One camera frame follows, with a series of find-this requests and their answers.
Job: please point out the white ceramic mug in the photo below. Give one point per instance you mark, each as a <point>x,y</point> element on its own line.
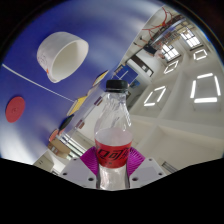
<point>63,56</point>

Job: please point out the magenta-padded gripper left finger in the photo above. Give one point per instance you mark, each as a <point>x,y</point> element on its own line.
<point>79,171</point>

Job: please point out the brown cardboard box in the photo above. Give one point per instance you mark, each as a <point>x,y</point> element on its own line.
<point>58,147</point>

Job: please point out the folded blue table tennis table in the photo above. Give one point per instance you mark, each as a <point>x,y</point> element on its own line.
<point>125,71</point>

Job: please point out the group of ceiling lights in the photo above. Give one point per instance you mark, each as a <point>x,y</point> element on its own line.
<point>203,88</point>

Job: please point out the flat round red coaster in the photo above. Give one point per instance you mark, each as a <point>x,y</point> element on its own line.
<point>15,109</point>

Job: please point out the yellow and blue booklet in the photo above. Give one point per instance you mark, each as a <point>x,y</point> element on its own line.
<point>100,77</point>

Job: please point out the person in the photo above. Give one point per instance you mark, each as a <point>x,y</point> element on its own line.
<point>150,50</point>

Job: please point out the clear red-labelled drink bottle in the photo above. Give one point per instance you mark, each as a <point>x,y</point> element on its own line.
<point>112,153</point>

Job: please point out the red table tennis paddle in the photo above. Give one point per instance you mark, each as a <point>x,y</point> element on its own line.
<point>53,135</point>

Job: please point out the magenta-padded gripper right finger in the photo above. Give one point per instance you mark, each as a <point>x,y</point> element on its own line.
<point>146,171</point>

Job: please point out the red-legged table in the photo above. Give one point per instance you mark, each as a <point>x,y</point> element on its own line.
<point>160,25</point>

